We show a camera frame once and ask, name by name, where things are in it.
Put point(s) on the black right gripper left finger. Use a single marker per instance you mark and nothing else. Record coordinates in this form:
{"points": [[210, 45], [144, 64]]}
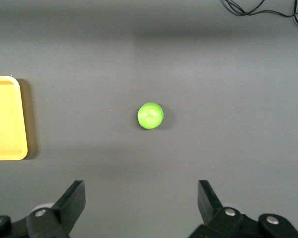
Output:
{"points": [[62, 210]]}

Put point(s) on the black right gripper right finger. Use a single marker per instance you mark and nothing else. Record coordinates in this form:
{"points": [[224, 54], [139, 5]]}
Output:
{"points": [[213, 215]]}

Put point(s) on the green apple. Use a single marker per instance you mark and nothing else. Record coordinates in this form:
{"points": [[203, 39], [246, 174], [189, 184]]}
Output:
{"points": [[150, 116]]}

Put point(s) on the yellow plastic tray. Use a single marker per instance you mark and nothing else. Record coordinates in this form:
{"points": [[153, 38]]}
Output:
{"points": [[5, 119]]}

